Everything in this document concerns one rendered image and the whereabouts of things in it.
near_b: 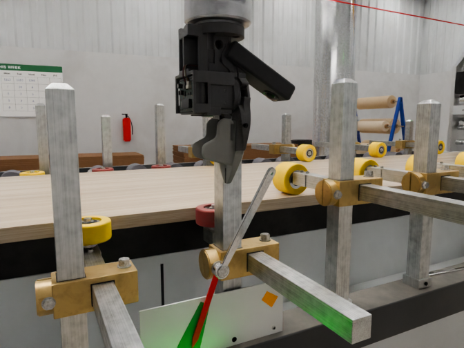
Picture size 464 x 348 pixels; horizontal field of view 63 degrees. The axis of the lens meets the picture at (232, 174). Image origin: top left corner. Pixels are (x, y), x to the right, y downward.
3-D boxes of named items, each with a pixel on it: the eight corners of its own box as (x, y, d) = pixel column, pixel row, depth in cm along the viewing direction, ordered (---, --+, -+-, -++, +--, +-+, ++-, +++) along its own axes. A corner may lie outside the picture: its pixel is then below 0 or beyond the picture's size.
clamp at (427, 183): (460, 192, 88) (462, 170, 87) (422, 197, 82) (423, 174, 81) (436, 188, 93) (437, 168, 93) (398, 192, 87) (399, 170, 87)
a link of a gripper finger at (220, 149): (197, 185, 52) (196, 118, 51) (235, 182, 55) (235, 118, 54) (206, 188, 50) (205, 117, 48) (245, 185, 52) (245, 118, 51)
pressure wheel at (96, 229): (121, 273, 72) (119, 214, 70) (96, 291, 64) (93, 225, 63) (85, 268, 74) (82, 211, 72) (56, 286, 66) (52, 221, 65)
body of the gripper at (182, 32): (175, 118, 54) (173, 30, 52) (228, 119, 58) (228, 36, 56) (195, 117, 47) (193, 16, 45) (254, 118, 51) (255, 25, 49)
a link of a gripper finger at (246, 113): (223, 149, 54) (223, 87, 53) (234, 149, 54) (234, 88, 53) (239, 151, 49) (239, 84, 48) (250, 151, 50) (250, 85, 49)
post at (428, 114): (427, 305, 89) (441, 99, 83) (416, 308, 88) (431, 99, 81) (413, 299, 92) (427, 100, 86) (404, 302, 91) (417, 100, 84)
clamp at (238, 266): (279, 270, 67) (279, 242, 67) (210, 284, 61) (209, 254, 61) (262, 259, 72) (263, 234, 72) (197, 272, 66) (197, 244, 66)
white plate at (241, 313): (283, 331, 69) (284, 279, 68) (141, 373, 58) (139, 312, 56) (281, 330, 70) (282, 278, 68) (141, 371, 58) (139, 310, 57)
